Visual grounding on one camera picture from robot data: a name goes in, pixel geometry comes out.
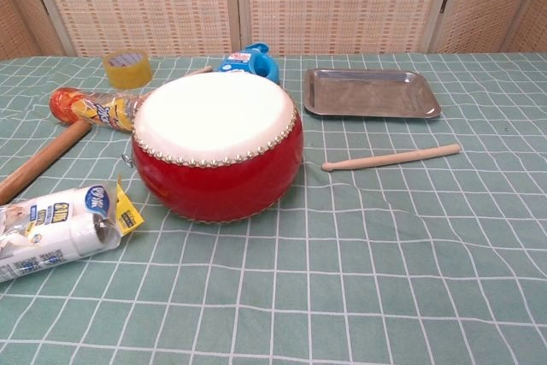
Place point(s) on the wooden drumstick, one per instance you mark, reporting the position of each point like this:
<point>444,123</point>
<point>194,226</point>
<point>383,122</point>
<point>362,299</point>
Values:
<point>397,157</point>
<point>204,70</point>

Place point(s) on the stainless steel tray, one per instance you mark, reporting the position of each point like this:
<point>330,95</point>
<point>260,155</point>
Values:
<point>367,95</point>

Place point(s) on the green checkered tablecloth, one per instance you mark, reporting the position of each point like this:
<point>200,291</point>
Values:
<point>384,254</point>

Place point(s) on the red drum with white skin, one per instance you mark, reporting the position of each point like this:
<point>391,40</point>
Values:
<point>213,185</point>

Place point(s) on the blue detergent bottle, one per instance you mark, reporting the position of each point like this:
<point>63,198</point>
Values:
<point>265,66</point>

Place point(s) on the yellow tape roll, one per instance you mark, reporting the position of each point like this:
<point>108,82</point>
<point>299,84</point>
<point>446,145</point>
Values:
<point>128,76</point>

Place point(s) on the orange drink bottle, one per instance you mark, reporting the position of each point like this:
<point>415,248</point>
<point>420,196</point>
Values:
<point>85,106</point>

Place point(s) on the bamboo folding screen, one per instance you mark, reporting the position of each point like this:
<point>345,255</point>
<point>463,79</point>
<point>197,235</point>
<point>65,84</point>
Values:
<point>128,6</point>

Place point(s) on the wooden rolling pin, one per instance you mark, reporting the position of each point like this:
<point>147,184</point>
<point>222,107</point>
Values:
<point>42,160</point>

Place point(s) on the white bag rolls package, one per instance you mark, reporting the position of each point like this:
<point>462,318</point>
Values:
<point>51,228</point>

